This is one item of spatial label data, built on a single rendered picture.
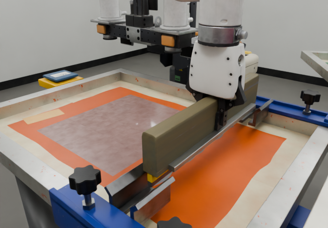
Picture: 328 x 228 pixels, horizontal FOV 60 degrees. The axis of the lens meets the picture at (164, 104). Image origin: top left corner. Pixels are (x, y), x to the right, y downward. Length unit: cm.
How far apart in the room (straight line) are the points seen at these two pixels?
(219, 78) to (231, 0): 13
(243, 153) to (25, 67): 397
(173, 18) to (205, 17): 67
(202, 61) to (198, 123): 11
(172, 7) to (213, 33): 68
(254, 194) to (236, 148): 16
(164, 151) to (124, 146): 24
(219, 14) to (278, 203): 32
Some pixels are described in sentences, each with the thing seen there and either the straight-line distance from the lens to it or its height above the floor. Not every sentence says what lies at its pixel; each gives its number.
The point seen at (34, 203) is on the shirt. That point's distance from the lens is 90.
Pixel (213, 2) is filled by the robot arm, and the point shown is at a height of 128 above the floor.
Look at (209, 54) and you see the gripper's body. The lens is 52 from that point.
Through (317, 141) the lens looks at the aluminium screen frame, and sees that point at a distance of 71.
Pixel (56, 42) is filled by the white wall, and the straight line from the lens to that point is 460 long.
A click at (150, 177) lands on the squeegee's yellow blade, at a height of 102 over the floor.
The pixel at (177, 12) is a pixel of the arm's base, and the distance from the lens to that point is 116.
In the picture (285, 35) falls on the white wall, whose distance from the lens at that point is 450.
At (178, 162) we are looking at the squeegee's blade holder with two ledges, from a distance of 48.
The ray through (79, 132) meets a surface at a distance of 77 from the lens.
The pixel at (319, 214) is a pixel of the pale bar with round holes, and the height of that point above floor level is 104.
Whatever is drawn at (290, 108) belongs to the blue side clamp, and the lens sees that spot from 83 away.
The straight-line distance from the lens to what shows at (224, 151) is 67.
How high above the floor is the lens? 131
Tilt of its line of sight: 23 degrees down
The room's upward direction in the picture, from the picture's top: straight up
